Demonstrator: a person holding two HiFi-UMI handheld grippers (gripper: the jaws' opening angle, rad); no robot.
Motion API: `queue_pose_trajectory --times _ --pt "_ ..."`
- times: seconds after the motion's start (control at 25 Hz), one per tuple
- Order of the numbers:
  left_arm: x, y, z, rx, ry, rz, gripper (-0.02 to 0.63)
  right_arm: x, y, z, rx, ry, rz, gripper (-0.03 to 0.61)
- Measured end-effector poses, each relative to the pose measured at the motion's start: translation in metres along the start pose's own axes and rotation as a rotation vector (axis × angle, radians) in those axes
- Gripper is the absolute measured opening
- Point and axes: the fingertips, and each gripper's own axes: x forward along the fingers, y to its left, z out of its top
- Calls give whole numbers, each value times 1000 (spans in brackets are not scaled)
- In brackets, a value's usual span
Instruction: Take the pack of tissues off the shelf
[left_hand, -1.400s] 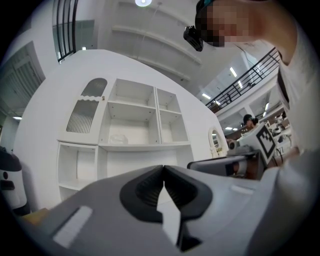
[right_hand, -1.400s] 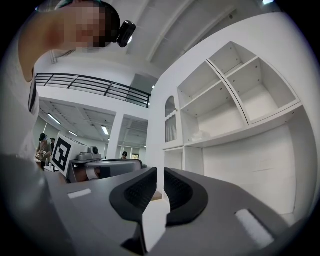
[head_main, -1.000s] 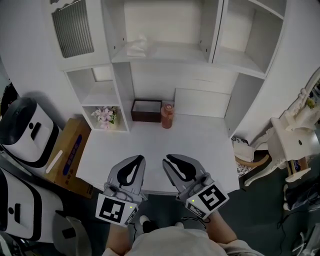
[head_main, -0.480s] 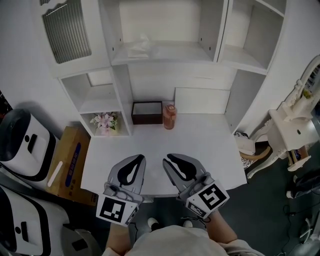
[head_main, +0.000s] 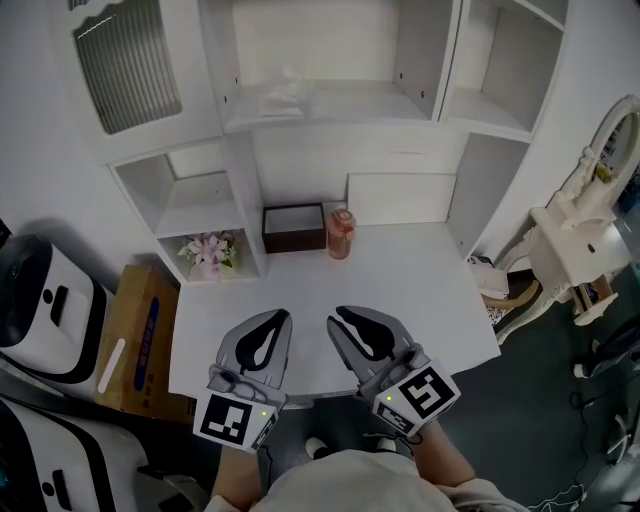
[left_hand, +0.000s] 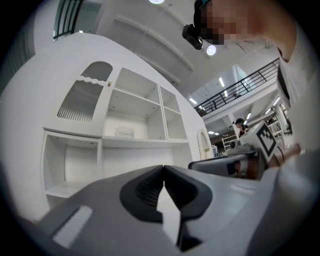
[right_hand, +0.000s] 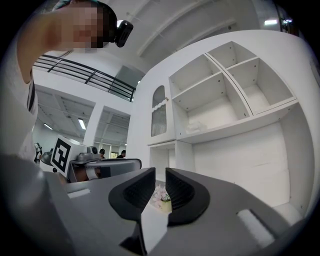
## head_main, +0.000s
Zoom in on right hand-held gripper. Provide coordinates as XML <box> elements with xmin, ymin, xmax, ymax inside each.
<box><xmin>326</xmin><ymin>305</ymin><xmax>462</xmax><ymax>437</ymax></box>

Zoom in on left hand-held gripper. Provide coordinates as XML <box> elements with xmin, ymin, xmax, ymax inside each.
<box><xmin>192</xmin><ymin>308</ymin><xmax>293</xmax><ymax>455</ymax></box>

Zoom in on white desk with hutch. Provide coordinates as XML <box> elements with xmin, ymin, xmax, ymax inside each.
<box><xmin>64</xmin><ymin>0</ymin><xmax>570</xmax><ymax>287</ymax></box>

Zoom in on person's right forearm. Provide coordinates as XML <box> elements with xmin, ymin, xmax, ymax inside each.
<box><xmin>413</xmin><ymin>418</ymin><xmax>477</xmax><ymax>487</ymax></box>

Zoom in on person's left forearm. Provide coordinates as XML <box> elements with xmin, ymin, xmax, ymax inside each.
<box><xmin>208</xmin><ymin>442</ymin><xmax>267</xmax><ymax>505</ymax></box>

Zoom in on white table top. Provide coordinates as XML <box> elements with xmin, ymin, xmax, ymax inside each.
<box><xmin>167</xmin><ymin>221</ymin><xmax>503</xmax><ymax>412</ymax></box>

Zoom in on pink flowers in pot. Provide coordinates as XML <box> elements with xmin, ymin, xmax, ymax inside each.
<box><xmin>176</xmin><ymin>230</ymin><xmax>239</xmax><ymax>282</ymax></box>

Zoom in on dark brown open box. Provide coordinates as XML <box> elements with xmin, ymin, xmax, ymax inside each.
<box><xmin>261</xmin><ymin>201</ymin><xmax>327</xmax><ymax>256</ymax></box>

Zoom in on pink lidded bottle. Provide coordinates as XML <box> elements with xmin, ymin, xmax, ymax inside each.
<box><xmin>326</xmin><ymin>208</ymin><xmax>358</xmax><ymax>261</ymax></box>

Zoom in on brown cardboard box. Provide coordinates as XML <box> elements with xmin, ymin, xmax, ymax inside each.
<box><xmin>94</xmin><ymin>263</ymin><xmax>197</xmax><ymax>427</ymax></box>

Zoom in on patterned cushion wooden stool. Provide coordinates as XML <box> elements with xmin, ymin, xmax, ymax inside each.
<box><xmin>466</xmin><ymin>254</ymin><xmax>542</xmax><ymax>347</ymax></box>

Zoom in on person's grey shirt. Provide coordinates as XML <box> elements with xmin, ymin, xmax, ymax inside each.
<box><xmin>202</xmin><ymin>447</ymin><xmax>531</xmax><ymax>512</ymax></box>

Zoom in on white flat strip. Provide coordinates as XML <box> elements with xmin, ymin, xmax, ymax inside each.
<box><xmin>96</xmin><ymin>337</ymin><xmax>127</xmax><ymax>394</ymax></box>

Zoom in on grey shell chair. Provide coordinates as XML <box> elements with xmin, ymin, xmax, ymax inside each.
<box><xmin>136</xmin><ymin>463</ymin><xmax>212</xmax><ymax>512</ymax></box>

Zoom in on white and black robot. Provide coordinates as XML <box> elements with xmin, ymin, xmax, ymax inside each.
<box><xmin>0</xmin><ymin>233</ymin><xmax>119</xmax><ymax>402</ymax></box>
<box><xmin>0</xmin><ymin>396</ymin><xmax>150</xmax><ymax>512</ymax></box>

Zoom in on white ornate vanity table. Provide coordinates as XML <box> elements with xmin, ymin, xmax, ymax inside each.
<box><xmin>493</xmin><ymin>206</ymin><xmax>634</xmax><ymax>347</ymax></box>

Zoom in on white floor stand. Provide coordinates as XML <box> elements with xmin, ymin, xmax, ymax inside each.
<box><xmin>611</xmin><ymin>411</ymin><xmax>640</xmax><ymax>467</ymax></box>

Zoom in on white oval vanity mirror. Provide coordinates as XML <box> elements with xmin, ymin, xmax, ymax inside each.
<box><xmin>558</xmin><ymin>93</ymin><xmax>640</xmax><ymax>232</ymax></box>

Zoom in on black floor cable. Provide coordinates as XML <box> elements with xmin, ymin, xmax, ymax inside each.
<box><xmin>537</xmin><ymin>389</ymin><xmax>640</xmax><ymax>506</ymax></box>

